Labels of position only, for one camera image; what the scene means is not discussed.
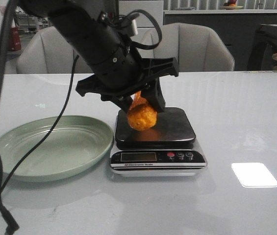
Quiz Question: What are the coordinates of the light green plate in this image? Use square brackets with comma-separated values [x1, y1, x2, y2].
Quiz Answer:
[0, 116, 113, 182]

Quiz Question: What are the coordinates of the red trash bin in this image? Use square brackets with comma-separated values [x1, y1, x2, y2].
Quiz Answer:
[8, 27, 22, 51]

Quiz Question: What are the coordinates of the long black cable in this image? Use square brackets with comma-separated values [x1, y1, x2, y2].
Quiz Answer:
[103, 9, 163, 50]

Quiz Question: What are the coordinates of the left grey armchair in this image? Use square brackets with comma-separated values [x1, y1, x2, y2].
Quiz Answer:
[16, 25, 95, 74]

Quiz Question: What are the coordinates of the black silver kitchen scale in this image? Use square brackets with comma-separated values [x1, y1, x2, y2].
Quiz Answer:
[109, 107, 208, 177]

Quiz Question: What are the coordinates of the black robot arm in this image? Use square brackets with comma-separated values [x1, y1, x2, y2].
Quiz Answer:
[18, 0, 179, 113]

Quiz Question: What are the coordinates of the pink wall notice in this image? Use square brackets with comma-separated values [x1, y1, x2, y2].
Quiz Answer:
[0, 6, 6, 16]

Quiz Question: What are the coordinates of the dark side table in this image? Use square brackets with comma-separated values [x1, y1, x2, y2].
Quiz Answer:
[247, 24, 277, 71]

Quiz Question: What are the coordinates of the white cabinet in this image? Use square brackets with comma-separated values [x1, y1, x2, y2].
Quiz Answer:
[118, 0, 164, 40]

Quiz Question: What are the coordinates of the grey armchair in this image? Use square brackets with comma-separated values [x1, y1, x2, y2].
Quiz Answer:
[16, 25, 95, 74]
[139, 23, 235, 72]

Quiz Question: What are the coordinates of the right grey armchair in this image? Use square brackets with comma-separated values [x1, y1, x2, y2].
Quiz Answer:
[139, 23, 235, 72]

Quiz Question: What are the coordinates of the thin black cable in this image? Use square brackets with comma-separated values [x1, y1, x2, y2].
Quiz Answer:
[0, 55, 80, 216]

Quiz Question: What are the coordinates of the fruit bowl on counter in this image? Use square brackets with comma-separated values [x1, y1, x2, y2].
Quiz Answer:
[222, 0, 244, 10]

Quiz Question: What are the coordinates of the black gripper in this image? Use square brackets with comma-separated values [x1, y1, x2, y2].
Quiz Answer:
[76, 47, 179, 113]

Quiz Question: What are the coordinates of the yellow corn cob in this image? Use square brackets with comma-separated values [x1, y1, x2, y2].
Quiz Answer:
[127, 91, 157, 131]

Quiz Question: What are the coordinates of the dark grey counter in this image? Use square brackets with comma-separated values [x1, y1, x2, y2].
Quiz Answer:
[164, 10, 277, 71]

